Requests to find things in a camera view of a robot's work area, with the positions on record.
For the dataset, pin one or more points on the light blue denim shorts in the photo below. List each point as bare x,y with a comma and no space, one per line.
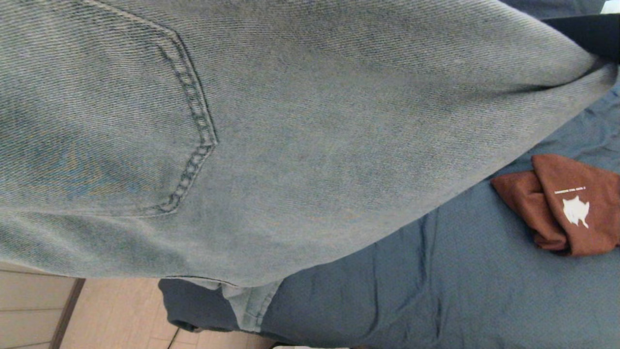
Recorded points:
290,121

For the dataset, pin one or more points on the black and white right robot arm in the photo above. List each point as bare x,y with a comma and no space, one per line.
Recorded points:
600,34

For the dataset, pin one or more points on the blue bed cover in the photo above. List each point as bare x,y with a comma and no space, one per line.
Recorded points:
484,291

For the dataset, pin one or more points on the rust brown shorts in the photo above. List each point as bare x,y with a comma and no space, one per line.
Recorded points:
547,175

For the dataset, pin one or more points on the white pillow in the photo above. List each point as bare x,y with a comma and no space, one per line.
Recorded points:
611,6

